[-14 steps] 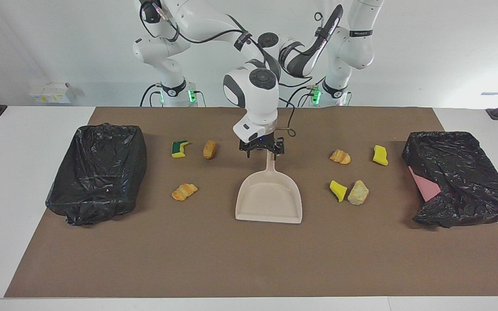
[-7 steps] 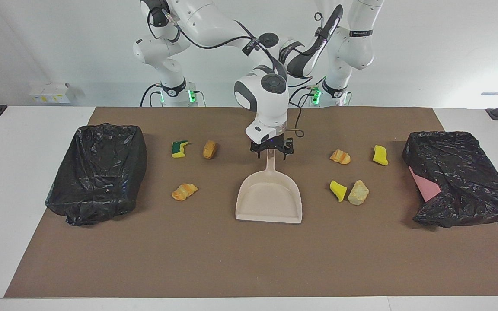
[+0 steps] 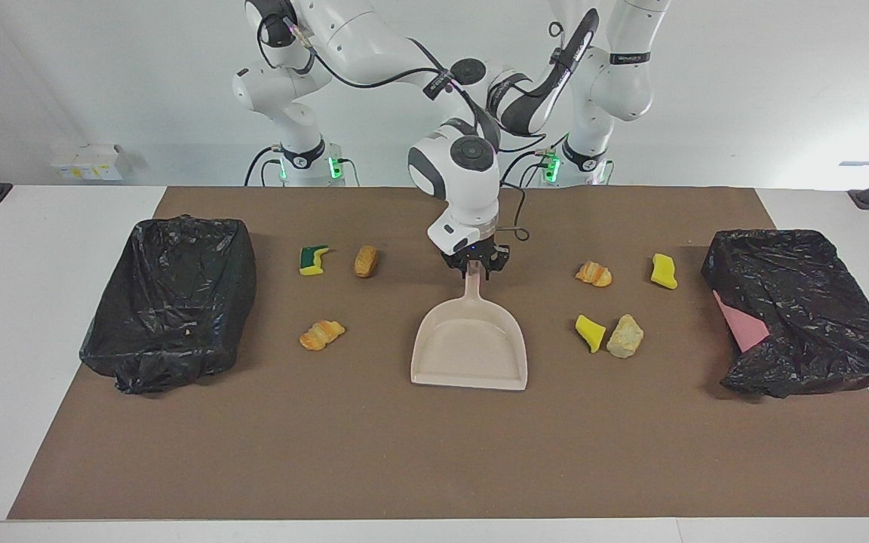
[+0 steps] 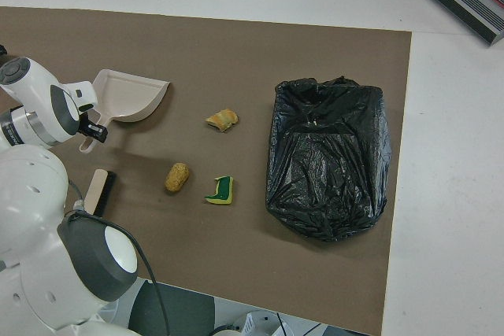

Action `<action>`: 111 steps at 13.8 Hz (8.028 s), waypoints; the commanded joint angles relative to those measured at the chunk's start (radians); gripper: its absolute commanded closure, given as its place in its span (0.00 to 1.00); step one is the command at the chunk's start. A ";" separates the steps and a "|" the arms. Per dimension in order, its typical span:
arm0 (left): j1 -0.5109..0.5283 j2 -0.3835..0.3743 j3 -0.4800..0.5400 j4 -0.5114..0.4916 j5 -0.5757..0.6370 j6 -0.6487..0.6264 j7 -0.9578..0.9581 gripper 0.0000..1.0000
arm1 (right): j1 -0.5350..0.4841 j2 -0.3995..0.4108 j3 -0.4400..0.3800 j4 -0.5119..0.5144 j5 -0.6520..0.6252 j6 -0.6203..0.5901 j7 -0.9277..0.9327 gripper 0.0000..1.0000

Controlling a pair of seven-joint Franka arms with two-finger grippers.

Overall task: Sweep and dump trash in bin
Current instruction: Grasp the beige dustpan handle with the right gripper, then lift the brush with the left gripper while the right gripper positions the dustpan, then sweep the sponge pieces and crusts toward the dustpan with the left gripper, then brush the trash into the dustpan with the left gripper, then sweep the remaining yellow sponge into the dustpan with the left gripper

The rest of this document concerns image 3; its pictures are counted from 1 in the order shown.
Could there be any beige plastic dustpan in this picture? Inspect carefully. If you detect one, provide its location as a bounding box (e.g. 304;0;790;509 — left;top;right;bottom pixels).
410;268;529;391

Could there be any orange striped croissant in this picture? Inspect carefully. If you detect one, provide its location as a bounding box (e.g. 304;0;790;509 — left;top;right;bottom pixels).
299;320;346;351
575;260;613;288

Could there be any yellow sponge piece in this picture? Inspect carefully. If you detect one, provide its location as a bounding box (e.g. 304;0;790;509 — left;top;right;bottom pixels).
649;253;679;290
575;314;607;354

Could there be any pale bread chunk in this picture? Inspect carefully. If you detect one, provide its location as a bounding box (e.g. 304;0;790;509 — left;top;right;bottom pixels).
606;314;645;359

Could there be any green and yellow sponge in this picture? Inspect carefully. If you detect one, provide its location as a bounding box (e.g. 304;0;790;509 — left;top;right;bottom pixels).
299;244;330;277

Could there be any pink bin box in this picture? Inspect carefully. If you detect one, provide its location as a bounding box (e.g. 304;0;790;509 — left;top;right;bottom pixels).
712;290;770;353

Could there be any black trash bag bin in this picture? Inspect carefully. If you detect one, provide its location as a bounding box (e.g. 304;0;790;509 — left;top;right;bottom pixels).
78;215;258;395

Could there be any black trash bag on pink box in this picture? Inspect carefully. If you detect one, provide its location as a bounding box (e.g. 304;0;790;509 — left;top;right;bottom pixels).
701;229;869;399

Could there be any brown table mat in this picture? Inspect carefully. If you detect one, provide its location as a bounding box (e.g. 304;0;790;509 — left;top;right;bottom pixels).
7;186;869;521

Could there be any black base power cable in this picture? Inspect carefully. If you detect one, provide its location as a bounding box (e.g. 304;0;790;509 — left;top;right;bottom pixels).
244;146;286;188
499;134;567;188

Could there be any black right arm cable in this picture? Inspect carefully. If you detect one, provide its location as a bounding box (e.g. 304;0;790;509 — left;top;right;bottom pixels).
256;14;533;242

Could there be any white wall socket box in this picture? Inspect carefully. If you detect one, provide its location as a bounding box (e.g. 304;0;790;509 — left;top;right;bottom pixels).
50;143;124;182

